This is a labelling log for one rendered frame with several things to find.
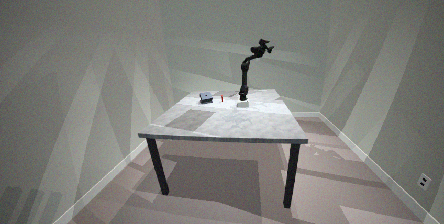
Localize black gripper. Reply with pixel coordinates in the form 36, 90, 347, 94
259, 39, 274, 54

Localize grey sloped panel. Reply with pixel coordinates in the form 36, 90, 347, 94
199, 92, 213, 104

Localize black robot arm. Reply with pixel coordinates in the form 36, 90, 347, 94
239, 46, 266, 101

